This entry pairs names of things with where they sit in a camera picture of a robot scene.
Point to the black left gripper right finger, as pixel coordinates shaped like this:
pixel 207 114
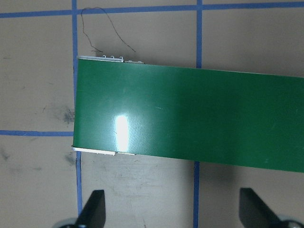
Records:
pixel 254 213

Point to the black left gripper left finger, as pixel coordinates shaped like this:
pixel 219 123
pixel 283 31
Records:
pixel 93 214

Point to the green conveyor belt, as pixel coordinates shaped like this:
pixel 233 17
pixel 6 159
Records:
pixel 234 118

